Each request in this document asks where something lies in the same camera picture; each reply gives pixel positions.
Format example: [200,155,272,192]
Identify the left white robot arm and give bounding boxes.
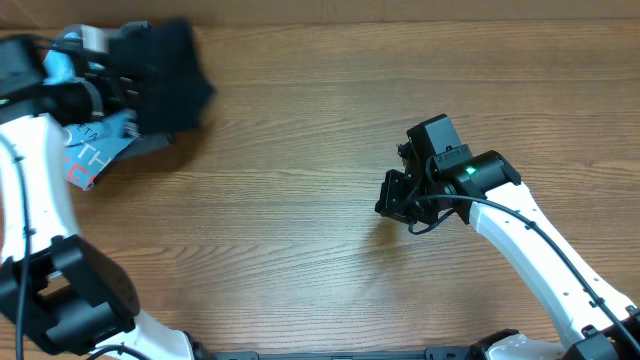
[1,52,209,359]

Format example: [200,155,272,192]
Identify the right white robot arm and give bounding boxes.
[375,144,639,359]

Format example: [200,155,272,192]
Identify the black t-shirt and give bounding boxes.
[108,18,215,135]

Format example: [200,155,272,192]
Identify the light blue printed t-shirt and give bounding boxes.
[44,50,135,191]

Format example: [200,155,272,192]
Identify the grey folded t-shirt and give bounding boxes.
[60,21,174,161]

